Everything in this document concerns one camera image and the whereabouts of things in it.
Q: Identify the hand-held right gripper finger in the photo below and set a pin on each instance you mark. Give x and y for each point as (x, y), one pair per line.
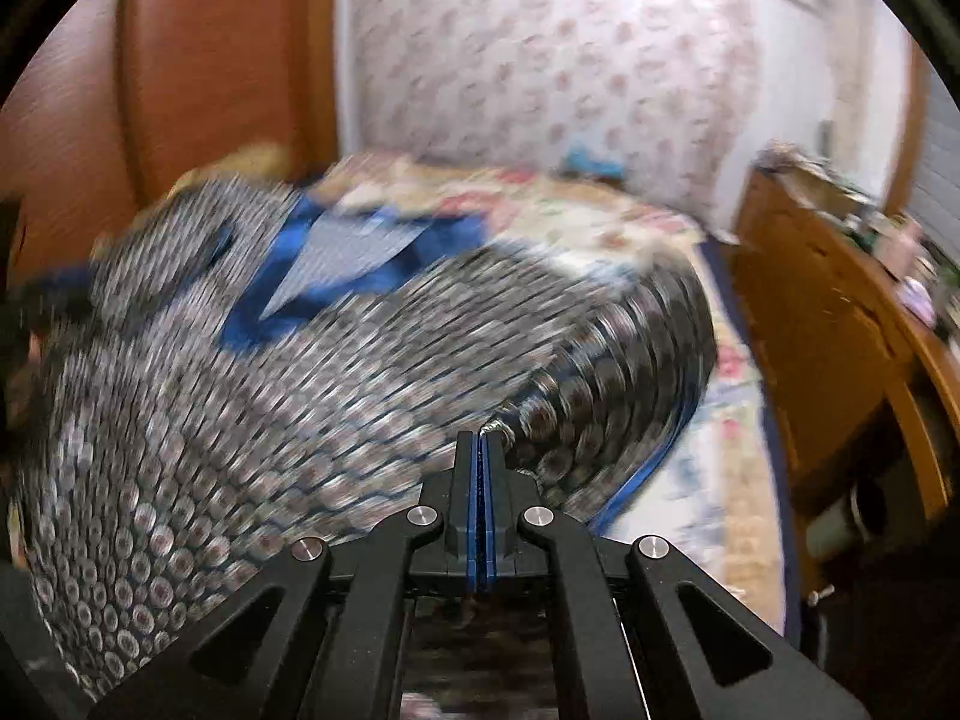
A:
(487, 517)
(471, 517)

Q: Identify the navy medallion-patterned garment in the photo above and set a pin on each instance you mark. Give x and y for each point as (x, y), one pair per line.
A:
(337, 427)

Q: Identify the blue and white floral bedspread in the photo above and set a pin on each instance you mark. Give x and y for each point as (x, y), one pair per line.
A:
(731, 465)

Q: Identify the gold pillow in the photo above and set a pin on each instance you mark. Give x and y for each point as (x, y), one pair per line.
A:
(247, 159)

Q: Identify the yellow floral quilt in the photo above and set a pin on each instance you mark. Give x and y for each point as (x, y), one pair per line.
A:
(585, 214)

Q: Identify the orange wooden panel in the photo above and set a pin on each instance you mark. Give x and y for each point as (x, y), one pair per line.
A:
(210, 52)

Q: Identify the teal fuzzy item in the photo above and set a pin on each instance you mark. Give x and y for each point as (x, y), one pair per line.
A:
(589, 161)

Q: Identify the wooden cabinet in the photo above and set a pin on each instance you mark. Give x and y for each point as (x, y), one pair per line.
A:
(825, 330)

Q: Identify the patterned sheer curtain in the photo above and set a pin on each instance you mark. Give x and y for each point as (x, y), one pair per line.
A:
(562, 52)

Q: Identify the cardboard box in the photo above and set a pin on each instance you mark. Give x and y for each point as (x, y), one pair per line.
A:
(821, 184)

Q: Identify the purple cloth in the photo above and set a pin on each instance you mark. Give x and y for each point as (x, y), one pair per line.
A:
(916, 296)

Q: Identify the wooden window frame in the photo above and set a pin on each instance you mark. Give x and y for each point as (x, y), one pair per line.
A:
(909, 135)

